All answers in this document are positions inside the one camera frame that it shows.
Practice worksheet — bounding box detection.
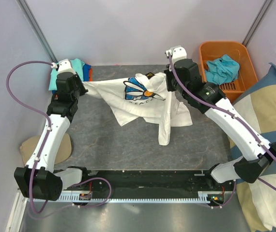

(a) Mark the white printed t shirt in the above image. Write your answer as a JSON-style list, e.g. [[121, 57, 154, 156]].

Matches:
[[83, 72, 193, 145]]

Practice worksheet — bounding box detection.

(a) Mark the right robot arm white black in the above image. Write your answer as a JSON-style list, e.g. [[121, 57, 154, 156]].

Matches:
[[165, 57, 276, 190]]

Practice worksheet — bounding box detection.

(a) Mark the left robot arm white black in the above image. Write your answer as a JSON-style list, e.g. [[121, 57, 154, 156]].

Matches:
[[14, 71, 89, 201]]

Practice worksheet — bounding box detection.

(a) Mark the folded mint green t shirt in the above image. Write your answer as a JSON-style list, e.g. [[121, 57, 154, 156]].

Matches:
[[48, 58, 85, 91]]

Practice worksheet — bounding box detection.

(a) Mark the folded blue t shirt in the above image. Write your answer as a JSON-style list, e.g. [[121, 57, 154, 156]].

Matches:
[[52, 63, 92, 93]]

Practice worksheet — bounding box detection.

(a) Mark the folded orange t shirt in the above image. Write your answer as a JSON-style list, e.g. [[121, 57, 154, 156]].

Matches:
[[89, 68, 92, 82]]

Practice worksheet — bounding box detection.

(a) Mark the orange plastic basket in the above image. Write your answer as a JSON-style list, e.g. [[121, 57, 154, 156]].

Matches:
[[199, 41, 258, 102]]

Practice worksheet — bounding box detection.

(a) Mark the crumpled teal t shirt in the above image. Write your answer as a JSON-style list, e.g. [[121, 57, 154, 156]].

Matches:
[[204, 55, 240, 86]]

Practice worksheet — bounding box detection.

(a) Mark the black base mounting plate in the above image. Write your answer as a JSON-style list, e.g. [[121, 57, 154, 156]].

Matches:
[[74, 170, 233, 200]]

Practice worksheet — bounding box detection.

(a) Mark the blue beige checked pillow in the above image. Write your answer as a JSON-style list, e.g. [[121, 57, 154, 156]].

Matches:
[[234, 64, 276, 232]]

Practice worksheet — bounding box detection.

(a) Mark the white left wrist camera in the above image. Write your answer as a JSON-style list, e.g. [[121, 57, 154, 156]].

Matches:
[[51, 59, 76, 74]]

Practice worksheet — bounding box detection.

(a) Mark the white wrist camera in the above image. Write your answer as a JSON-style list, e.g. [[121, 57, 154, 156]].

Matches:
[[51, 59, 76, 74], [165, 45, 187, 61]]

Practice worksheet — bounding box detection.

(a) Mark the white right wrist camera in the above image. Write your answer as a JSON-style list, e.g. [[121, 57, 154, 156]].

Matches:
[[165, 45, 187, 61]]

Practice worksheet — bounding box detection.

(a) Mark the left aluminium corner post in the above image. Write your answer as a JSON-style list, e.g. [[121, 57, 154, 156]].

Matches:
[[16, 0, 58, 62]]

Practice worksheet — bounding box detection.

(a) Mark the aluminium corner post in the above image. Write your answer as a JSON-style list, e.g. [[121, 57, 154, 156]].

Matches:
[[16, 0, 58, 62], [242, 0, 274, 47]]

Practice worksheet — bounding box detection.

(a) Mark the right aluminium corner post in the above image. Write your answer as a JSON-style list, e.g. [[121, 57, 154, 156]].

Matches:
[[242, 0, 274, 47]]

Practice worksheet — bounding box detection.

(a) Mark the slotted white cable duct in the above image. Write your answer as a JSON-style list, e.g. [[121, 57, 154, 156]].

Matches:
[[56, 191, 228, 203]]

